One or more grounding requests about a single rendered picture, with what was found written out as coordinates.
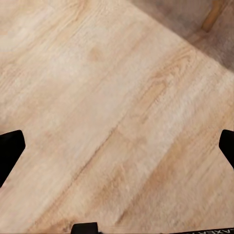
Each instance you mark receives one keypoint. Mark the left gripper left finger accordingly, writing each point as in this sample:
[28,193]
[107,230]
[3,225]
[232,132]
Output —
[12,145]

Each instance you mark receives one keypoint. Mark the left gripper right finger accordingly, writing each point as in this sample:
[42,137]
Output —
[226,144]

